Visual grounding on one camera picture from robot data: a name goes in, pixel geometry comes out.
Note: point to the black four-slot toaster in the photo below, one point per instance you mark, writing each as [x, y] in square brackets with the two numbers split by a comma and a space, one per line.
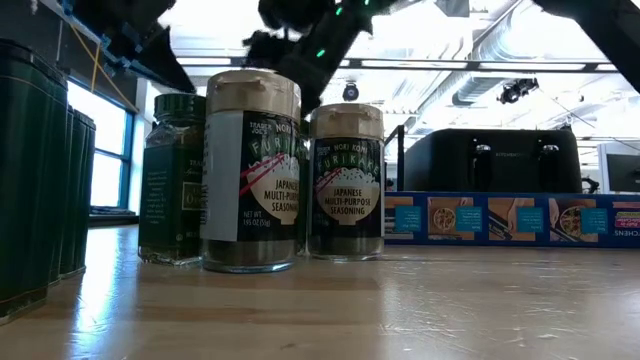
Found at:
[515, 165]

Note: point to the black overhead camera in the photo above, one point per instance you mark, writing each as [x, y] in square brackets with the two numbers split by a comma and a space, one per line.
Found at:
[350, 92]

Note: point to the long overhead light bar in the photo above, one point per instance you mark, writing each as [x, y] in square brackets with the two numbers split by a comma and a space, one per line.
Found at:
[425, 64]

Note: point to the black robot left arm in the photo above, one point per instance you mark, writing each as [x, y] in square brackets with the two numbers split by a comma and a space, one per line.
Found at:
[145, 50]

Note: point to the black monitor screen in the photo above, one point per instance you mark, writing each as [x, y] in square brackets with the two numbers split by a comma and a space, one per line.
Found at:
[622, 172]

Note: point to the dark green spice tin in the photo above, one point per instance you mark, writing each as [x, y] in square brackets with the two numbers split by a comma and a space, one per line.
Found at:
[62, 200]
[30, 175]
[86, 200]

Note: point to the tan-lidded furikake seasoning jar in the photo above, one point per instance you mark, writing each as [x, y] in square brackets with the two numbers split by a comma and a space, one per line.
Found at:
[347, 200]
[260, 190]

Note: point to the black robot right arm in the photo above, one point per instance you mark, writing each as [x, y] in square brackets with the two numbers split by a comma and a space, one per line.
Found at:
[600, 30]

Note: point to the long blue wrap box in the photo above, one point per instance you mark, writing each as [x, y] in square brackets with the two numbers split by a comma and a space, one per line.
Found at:
[500, 220]

